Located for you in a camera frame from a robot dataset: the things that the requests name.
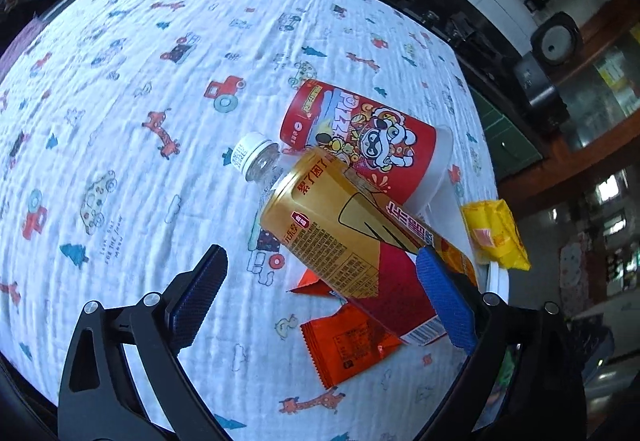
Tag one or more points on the yellow snack packet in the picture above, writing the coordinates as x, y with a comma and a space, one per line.
495, 233

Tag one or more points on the printed white tablecloth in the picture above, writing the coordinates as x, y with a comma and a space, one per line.
125, 146

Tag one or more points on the orange snack wrapper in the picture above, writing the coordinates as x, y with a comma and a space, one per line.
345, 351

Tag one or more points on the clear plastic bottle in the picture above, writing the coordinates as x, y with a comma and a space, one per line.
250, 156

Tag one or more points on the red cartoon cup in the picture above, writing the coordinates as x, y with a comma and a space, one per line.
380, 141

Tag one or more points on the purple cloth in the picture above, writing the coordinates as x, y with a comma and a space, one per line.
20, 43

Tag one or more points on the gold drink can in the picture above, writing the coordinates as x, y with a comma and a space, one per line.
320, 226

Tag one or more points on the red torn wrapper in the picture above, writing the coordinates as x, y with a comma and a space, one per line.
312, 286

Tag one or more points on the wooden glass-door cabinet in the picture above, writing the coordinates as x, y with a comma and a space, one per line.
600, 81

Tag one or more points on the green kitchen cabinet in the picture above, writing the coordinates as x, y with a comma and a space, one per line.
505, 131

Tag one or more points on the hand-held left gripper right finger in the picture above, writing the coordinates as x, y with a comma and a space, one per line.
445, 301

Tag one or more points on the black rice cooker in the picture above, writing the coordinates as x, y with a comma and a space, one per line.
552, 38

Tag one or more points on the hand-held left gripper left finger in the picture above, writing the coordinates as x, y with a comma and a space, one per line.
200, 293

